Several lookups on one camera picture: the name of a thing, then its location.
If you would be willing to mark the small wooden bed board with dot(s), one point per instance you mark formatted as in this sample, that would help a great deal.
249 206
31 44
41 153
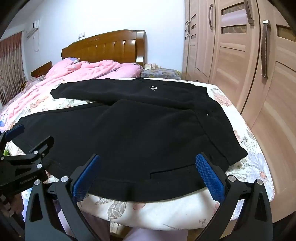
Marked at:
41 69

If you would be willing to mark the person's left hand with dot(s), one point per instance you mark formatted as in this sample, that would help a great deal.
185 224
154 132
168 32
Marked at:
16 205

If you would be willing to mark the black pants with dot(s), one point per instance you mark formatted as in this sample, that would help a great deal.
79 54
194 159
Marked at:
138 129

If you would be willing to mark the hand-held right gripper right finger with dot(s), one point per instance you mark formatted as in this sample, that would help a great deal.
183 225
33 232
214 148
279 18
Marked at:
208 176

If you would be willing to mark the red patterned curtain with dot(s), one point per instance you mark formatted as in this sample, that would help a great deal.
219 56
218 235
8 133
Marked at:
11 64

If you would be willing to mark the small bottles on nightstand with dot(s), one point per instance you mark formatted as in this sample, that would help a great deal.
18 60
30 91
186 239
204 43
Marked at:
152 66

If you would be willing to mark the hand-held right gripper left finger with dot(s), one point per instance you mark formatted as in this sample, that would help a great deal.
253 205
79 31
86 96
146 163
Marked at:
85 179

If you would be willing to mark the floral patterned quilt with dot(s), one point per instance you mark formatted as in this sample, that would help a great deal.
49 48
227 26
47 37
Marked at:
185 213

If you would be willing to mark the light wooden wardrobe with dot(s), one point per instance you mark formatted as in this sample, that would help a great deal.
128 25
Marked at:
231 58

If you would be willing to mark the folded floral blanket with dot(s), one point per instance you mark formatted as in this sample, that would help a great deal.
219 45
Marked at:
159 73

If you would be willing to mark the green cloth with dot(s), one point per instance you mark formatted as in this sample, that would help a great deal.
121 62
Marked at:
6 152

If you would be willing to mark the pink quilt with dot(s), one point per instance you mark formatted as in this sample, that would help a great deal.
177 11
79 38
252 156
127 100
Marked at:
81 71

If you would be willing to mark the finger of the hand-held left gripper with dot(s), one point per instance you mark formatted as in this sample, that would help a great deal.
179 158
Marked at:
44 143
13 133

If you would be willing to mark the wooden headboard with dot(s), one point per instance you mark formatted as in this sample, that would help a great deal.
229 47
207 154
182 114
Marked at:
104 48

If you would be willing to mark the white air conditioner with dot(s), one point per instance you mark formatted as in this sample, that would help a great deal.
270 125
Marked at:
32 30

